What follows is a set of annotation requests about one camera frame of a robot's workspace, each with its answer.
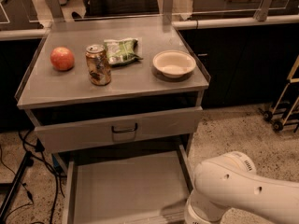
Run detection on green chip bag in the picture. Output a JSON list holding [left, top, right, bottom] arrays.
[[104, 37, 141, 66]]

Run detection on dark counter with rail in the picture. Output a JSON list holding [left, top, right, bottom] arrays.
[[173, 15, 299, 108]]

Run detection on white bowl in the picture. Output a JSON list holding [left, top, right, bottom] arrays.
[[152, 50, 196, 78]]

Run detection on crushed soda can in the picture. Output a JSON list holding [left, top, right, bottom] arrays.
[[85, 44, 111, 86]]

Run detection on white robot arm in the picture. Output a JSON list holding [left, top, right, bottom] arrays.
[[184, 151, 299, 224]]

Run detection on red apple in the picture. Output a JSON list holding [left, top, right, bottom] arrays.
[[50, 47, 75, 71]]

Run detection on black stand leg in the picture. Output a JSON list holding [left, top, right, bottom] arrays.
[[0, 151, 33, 224]]

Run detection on black floor cables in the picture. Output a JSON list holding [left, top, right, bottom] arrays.
[[0, 129, 67, 224]]

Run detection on grey drawer cabinet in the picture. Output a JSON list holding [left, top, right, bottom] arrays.
[[18, 16, 209, 167]]

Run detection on grey drawer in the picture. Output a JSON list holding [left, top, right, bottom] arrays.
[[36, 106, 202, 153], [62, 145, 192, 224]]

